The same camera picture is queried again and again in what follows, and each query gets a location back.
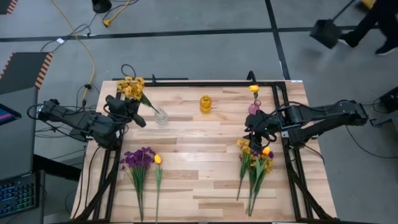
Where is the amber glass vase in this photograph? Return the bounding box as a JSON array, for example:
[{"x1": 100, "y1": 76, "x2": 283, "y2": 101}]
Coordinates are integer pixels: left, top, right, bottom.
[{"x1": 199, "y1": 95, "x2": 213, "y2": 114}]

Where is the desk display screen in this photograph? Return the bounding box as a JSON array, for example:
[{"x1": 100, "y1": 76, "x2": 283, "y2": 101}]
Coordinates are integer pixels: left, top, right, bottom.
[{"x1": 0, "y1": 103, "x2": 22, "y2": 127}]

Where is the person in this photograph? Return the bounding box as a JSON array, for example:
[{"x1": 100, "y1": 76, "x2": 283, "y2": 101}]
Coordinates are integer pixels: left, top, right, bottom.
[{"x1": 338, "y1": 0, "x2": 398, "y2": 56}]

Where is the black floor stand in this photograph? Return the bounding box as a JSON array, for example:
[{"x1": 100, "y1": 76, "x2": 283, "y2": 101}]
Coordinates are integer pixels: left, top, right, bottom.
[{"x1": 91, "y1": 0, "x2": 113, "y2": 14}]

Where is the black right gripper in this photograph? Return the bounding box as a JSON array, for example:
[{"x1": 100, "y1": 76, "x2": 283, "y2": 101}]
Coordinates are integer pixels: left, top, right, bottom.
[{"x1": 244, "y1": 110, "x2": 280, "y2": 153}]

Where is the yellow extension cord with plug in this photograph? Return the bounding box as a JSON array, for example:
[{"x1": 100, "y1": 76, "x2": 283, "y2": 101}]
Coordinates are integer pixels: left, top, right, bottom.
[{"x1": 102, "y1": 0, "x2": 139, "y2": 27}]

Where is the black desk foot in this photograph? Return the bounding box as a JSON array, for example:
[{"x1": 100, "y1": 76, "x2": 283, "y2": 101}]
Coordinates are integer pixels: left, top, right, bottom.
[{"x1": 32, "y1": 154, "x2": 82, "y2": 182}]

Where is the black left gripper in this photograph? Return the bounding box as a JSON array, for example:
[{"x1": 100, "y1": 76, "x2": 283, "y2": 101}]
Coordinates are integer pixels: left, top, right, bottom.
[{"x1": 104, "y1": 95, "x2": 147, "y2": 128}]

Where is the yellow flower bunch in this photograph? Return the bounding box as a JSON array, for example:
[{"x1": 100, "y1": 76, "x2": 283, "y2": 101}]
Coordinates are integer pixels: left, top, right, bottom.
[
  {"x1": 247, "y1": 152, "x2": 275, "y2": 215},
  {"x1": 236, "y1": 139, "x2": 252, "y2": 202},
  {"x1": 117, "y1": 76, "x2": 161, "y2": 114}
]

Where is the black keyboard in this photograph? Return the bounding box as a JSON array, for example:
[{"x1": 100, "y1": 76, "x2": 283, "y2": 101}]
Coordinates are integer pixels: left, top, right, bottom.
[{"x1": 0, "y1": 174, "x2": 40, "y2": 218}]

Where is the clear glass vase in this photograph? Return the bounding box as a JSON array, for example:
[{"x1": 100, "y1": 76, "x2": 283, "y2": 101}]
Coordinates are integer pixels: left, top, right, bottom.
[{"x1": 154, "y1": 105, "x2": 169, "y2": 126}]

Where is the grey desk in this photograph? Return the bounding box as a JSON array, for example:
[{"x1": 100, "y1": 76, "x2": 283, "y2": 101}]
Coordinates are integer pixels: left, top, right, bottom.
[{"x1": 0, "y1": 86, "x2": 40, "y2": 224}]

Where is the black long-handled dustpan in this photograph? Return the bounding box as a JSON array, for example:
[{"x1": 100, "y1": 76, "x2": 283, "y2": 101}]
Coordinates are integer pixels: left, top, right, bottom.
[{"x1": 310, "y1": 0, "x2": 358, "y2": 50}]

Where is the pink glass vase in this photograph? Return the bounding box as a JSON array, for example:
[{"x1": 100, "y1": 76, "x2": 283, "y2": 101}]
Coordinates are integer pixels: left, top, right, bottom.
[{"x1": 248, "y1": 99, "x2": 262, "y2": 116}]

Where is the black equipment box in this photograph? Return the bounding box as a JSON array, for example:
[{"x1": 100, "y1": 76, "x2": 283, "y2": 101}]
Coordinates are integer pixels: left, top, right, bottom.
[{"x1": 369, "y1": 86, "x2": 398, "y2": 128}]

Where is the black mat striped edge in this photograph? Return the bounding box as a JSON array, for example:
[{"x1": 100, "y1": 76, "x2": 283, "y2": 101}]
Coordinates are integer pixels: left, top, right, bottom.
[
  {"x1": 0, "y1": 52, "x2": 54, "y2": 96},
  {"x1": 0, "y1": 0, "x2": 19, "y2": 16}
]

